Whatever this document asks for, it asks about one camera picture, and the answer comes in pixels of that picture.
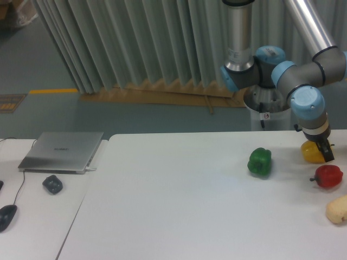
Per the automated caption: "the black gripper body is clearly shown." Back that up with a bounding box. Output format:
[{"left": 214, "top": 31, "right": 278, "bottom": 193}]
[{"left": 302, "top": 127, "right": 331, "bottom": 142}]

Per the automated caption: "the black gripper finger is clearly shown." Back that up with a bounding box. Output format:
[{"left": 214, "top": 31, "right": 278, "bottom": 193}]
[{"left": 316, "top": 139, "right": 335, "bottom": 163}]

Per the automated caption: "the yellow bell pepper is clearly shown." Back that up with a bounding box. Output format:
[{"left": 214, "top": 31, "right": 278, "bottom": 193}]
[{"left": 300, "top": 141, "right": 333, "bottom": 164}]

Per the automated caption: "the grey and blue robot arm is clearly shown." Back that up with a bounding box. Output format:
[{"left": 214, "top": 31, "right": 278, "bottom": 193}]
[{"left": 220, "top": 1, "right": 346, "bottom": 162}]

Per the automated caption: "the red bell pepper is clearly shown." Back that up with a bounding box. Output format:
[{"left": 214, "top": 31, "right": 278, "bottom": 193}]
[{"left": 310, "top": 165, "right": 343, "bottom": 188}]

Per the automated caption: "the green bell pepper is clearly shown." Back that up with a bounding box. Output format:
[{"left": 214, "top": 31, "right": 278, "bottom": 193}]
[{"left": 247, "top": 147, "right": 272, "bottom": 177}]

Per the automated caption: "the beige bread loaf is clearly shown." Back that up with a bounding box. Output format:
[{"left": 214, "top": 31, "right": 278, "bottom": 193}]
[{"left": 325, "top": 195, "right": 346, "bottom": 224}]

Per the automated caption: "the white usb plug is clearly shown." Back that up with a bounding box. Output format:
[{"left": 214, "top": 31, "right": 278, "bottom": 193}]
[{"left": 85, "top": 167, "right": 97, "bottom": 172}]

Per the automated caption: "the grey pleated curtain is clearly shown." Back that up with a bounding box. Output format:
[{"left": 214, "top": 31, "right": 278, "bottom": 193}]
[{"left": 31, "top": 0, "right": 347, "bottom": 94}]

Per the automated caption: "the silver laptop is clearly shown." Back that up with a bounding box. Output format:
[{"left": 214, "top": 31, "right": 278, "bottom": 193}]
[{"left": 18, "top": 132, "right": 104, "bottom": 174}]

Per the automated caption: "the black earbuds case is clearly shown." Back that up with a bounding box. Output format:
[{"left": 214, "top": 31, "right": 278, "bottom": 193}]
[{"left": 42, "top": 175, "right": 63, "bottom": 195}]

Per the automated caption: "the clear plastic bag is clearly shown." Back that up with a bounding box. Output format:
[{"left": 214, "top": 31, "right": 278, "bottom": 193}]
[{"left": 5, "top": 0, "right": 38, "bottom": 28}]

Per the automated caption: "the black computer mouse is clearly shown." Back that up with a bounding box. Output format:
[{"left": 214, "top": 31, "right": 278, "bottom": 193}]
[{"left": 0, "top": 204, "right": 17, "bottom": 232}]

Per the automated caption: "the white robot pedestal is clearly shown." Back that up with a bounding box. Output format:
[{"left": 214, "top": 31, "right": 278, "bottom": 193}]
[{"left": 243, "top": 85, "right": 291, "bottom": 131}]

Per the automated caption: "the black pedestal cable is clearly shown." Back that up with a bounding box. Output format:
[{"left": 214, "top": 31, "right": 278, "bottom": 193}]
[{"left": 259, "top": 102, "right": 266, "bottom": 131}]

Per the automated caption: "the black mouse cable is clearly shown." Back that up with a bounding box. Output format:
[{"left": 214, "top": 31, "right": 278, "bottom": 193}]
[{"left": 0, "top": 137, "right": 38, "bottom": 206}]

